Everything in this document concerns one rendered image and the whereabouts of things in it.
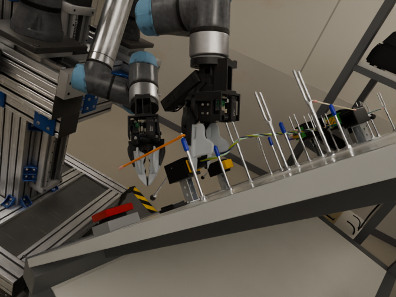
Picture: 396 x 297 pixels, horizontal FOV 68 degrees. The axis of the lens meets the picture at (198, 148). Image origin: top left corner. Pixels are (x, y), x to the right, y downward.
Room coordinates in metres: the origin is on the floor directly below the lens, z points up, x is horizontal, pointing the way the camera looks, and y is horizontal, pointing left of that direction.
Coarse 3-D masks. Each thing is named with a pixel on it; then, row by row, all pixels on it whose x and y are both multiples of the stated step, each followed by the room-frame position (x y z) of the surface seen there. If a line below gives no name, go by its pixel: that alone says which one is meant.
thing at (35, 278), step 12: (144, 216) 0.66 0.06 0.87; (96, 252) 0.48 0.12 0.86; (48, 264) 0.41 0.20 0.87; (60, 264) 0.42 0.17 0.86; (72, 264) 0.43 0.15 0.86; (84, 264) 0.46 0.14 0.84; (96, 264) 0.49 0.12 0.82; (24, 276) 0.39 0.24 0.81; (36, 276) 0.37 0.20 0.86; (48, 276) 0.39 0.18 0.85; (60, 276) 0.41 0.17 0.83; (72, 276) 0.44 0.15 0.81; (36, 288) 0.37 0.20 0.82; (48, 288) 0.40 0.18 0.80
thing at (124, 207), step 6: (126, 204) 0.37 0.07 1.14; (132, 204) 0.37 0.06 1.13; (108, 210) 0.34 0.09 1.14; (114, 210) 0.35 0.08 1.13; (120, 210) 0.35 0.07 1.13; (126, 210) 0.36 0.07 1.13; (96, 216) 0.34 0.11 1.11; (102, 216) 0.34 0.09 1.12; (108, 216) 0.33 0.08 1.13; (114, 216) 0.35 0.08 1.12; (120, 216) 0.35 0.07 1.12; (102, 222) 0.35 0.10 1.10
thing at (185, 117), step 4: (184, 108) 0.51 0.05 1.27; (188, 108) 0.51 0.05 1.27; (184, 112) 0.51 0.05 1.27; (188, 112) 0.51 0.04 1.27; (184, 116) 0.51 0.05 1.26; (188, 116) 0.50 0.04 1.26; (192, 116) 0.51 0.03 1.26; (184, 120) 0.50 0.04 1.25; (188, 120) 0.50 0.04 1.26; (192, 120) 0.51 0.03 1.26; (184, 124) 0.50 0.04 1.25; (188, 124) 0.50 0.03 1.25; (184, 128) 0.50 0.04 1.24; (188, 128) 0.50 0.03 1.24; (184, 132) 0.50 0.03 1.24; (188, 132) 0.50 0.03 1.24; (188, 136) 0.50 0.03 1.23; (188, 140) 0.50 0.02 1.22; (188, 144) 0.49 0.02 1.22
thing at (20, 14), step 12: (24, 0) 0.86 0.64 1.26; (24, 12) 0.85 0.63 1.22; (36, 12) 0.86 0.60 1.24; (48, 12) 0.88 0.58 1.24; (60, 12) 0.93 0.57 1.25; (12, 24) 0.85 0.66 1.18; (24, 24) 0.84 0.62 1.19; (36, 24) 0.86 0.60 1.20; (48, 24) 0.88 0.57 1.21; (60, 24) 0.93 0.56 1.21; (36, 36) 0.85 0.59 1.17; (48, 36) 0.88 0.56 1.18; (60, 36) 0.92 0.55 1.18
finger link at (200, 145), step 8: (192, 128) 0.51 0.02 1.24; (200, 128) 0.51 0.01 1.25; (192, 136) 0.50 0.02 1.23; (200, 136) 0.50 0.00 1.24; (192, 144) 0.50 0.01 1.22; (200, 144) 0.49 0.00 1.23; (208, 144) 0.49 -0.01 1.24; (192, 152) 0.49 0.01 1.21; (200, 152) 0.49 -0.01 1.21; (208, 152) 0.48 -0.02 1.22; (192, 160) 0.49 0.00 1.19
